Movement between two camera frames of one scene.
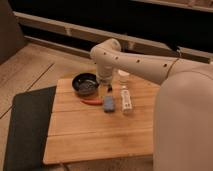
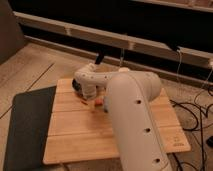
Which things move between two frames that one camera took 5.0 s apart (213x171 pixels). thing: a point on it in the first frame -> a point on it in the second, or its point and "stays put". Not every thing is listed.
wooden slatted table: [115, 122] stays put
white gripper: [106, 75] -> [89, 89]
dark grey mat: [28, 129] stays put
